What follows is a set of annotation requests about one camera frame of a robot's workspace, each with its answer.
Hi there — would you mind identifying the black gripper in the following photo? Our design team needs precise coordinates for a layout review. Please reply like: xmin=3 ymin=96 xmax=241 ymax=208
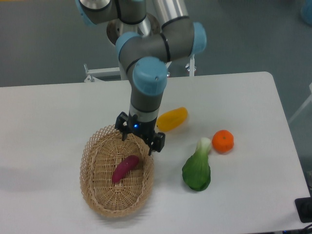
xmin=115 ymin=112 xmax=165 ymax=156

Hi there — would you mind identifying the purple sweet potato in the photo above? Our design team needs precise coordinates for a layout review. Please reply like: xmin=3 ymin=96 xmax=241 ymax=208
xmin=112 ymin=155 xmax=139 ymax=183

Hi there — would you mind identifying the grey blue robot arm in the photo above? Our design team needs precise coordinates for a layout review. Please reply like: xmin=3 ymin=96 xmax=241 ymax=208
xmin=115 ymin=0 xmax=207 ymax=152

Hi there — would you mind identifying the woven wicker basket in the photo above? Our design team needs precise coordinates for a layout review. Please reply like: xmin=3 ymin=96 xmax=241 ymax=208
xmin=80 ymin=125 xmax=154 ymax=217

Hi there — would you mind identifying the yellow mango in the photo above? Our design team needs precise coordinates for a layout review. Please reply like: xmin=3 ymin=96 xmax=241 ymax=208
xmin=156 ymin=107 xmax=188 ymax=132

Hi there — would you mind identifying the green bok choy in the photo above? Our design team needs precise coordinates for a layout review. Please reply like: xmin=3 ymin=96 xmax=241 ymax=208
xmin=182 ymin=137 xmax=212 ymax=192

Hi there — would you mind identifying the orange tangerine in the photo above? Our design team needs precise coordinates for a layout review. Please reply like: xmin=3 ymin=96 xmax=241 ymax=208
xmin=212 ymin=130 xmax=234 ymax=153

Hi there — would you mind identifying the black device at table edge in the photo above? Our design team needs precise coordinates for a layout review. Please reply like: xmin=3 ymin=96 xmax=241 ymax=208
xmin=294 ymin=197 xmax=312 ymax=223

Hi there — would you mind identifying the blue object top right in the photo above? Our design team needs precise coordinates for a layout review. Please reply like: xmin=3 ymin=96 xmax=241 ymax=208
xmin=300 ymin=0 xmax=312 ymax=26

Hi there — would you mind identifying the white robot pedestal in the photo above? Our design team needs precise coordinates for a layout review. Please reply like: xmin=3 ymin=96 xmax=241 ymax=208
xmin=118 ymin=61 xmax=132 ymax=82

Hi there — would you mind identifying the white frame right edge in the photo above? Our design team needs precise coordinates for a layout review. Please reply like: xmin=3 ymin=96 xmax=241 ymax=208
xmin=288 ymin=83 xmax=312 ymax=124

